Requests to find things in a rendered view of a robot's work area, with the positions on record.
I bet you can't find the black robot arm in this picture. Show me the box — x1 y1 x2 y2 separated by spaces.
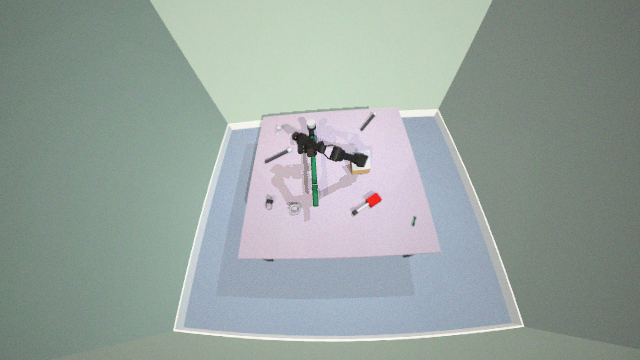
291 131 369 167

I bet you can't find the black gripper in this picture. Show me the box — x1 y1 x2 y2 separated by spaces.
297 141 324 154

